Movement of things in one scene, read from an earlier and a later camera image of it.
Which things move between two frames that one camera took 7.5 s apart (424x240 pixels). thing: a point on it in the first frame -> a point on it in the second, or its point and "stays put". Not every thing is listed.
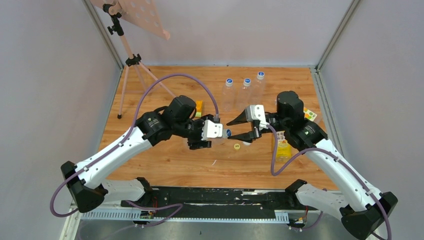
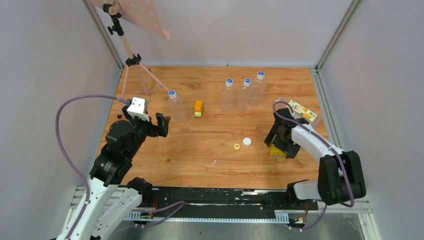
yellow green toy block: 199,108 stays put
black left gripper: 197,139 -> 151,124
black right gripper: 248,136 -> 290,149
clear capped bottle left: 228,96 stays put
